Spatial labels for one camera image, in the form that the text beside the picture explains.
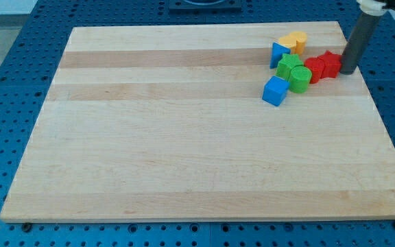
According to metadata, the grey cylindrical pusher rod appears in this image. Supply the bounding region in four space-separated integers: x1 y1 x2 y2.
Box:
339 12 381 75

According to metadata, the yellow half-round block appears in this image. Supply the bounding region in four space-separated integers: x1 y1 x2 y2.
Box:
278 35 297 54

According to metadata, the red cylinder block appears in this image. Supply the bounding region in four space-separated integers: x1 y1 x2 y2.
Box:
304 57 325 84

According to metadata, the green star block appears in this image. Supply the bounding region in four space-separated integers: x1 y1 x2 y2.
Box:
276 54 304 80

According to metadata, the blue cube block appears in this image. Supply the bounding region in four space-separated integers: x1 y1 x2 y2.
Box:
262 76 289 106

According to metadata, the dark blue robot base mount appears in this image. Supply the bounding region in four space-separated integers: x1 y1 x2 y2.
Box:
169 0 243 12

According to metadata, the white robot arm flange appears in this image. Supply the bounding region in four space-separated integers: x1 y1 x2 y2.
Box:
356 0 395 16

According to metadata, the red star block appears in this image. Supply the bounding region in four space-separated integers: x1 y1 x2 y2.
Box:
318 51 342 79

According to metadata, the green cylinder block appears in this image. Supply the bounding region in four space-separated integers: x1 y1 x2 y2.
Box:
289 66 312 93

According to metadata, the blue triangle block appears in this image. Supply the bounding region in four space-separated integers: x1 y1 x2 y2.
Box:
270 43 291 69

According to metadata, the yellow cylinder block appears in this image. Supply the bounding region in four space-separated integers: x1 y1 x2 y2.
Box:
289 31 308 55

